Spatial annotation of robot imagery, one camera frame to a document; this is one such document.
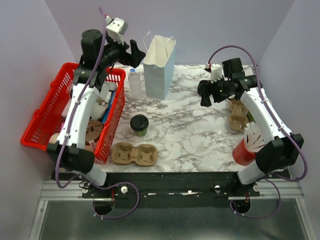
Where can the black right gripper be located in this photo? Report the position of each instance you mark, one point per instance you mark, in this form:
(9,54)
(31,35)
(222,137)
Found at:
(216,98)

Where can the stack of green paper cups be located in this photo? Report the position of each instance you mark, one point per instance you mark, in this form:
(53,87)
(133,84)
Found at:
(250,117)

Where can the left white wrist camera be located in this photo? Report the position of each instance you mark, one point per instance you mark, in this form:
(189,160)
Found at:
(116,28)

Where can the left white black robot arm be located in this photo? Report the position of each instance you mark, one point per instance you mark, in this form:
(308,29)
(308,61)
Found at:
(100,50)

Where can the light blue paper bag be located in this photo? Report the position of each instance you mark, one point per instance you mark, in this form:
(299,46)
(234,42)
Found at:
(159,65)

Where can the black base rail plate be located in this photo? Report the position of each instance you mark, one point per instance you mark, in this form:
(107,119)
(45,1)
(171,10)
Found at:
(156,190)

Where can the grey crumpled bag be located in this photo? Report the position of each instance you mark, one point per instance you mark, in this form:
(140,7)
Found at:
(108,86)

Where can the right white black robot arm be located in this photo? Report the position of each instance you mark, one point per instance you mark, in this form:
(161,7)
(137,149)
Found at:
(281,144)

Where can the red plastic basket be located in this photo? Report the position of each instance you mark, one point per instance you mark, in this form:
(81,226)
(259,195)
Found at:
(48,118)

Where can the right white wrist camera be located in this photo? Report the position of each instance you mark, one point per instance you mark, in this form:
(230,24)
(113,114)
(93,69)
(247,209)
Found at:
(215,70)

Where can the beige round bun toy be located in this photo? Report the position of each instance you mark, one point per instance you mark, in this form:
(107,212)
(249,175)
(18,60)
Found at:
(53,138)

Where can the red cup holder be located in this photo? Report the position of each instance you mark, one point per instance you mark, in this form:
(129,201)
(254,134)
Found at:
(241,155)

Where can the grey printed pouch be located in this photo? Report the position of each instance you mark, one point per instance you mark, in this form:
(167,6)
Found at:
(99,107)

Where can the brown pulp cup carrier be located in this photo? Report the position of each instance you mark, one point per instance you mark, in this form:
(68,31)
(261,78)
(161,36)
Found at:
(143,155)

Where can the stack of black lids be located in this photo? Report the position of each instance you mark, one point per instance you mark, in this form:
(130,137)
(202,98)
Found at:
(202,85)

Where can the green paper cup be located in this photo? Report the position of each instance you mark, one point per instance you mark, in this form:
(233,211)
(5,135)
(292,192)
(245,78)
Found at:
(141,133)

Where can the brown round package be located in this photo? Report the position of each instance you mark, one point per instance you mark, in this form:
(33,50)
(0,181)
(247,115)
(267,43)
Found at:
(93,131)

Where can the clear plastic water bottle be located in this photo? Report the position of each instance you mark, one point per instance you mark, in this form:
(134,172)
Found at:
(134,83)

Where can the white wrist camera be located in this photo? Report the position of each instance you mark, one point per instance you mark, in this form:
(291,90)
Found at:
(215,70)
(116,28)

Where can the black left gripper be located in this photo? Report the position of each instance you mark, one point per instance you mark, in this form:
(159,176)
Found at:
(133,59)

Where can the black cup lid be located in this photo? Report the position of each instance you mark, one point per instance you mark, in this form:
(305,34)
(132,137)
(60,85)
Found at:
(139,123)

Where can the blue flat package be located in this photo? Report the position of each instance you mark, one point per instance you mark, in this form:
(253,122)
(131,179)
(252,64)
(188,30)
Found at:
(110,103)

